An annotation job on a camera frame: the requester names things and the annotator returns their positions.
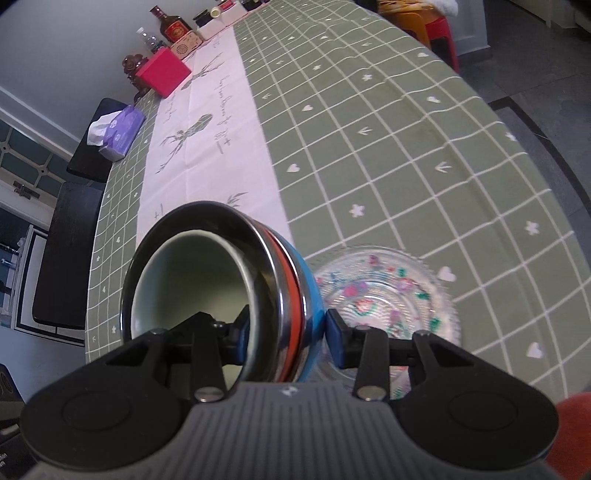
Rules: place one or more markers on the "purple tissue pack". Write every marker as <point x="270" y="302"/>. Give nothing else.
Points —
<point x="117" y="131"/>

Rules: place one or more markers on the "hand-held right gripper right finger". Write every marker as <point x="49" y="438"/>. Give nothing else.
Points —
<point x="334" y="339"/>

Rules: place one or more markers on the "brown bear flask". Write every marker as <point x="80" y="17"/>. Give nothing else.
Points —
<point x="134" y="69"/>

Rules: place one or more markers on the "clear water bottle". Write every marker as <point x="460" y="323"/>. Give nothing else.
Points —
<point x="150" y="41"/>

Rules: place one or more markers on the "white box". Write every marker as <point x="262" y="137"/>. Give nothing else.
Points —
<point x="221" y="23"/>

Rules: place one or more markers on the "blue steel bowl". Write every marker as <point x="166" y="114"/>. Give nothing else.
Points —
<point x="312" y="295"/>

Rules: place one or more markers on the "small wooden box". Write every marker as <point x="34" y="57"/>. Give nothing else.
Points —
<point x="184" y="46"/>

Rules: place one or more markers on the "pink box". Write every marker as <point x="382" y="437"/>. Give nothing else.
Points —
<point x="164" y="71"/>

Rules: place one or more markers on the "white deer print table runner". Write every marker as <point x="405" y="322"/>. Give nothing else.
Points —
<point x="217" y="138"/>

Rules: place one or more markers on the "white cloth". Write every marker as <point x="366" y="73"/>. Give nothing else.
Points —
<point x="443" y="4"/>

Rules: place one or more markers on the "red stool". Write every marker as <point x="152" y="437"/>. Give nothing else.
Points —
<point x="436" y="34"/>

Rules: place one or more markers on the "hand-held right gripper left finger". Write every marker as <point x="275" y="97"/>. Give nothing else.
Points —
<point x="240" y="341"/>

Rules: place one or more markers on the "orange steel bowl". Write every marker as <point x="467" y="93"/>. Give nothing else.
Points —
<point x="290" y="295"/>

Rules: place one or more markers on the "dark jar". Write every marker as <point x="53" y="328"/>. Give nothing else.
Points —
<point x="202" y="18"/>

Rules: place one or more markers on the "red label liquor bottle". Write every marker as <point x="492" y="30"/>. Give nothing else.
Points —
<point x="173" y="25"/>

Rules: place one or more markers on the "green ceramic bowl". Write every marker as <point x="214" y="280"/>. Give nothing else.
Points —
<point x="194" y="277"/>

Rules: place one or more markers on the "glass panel door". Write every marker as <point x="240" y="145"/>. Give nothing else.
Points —
<point x="18" y="170"/>

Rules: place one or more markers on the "orange stool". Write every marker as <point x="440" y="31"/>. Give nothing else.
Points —
<point x="406" y="21"/>

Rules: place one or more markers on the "flowered glass plate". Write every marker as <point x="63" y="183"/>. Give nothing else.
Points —
<point x="332" y="277"/>
<point x="383" y="286"/>

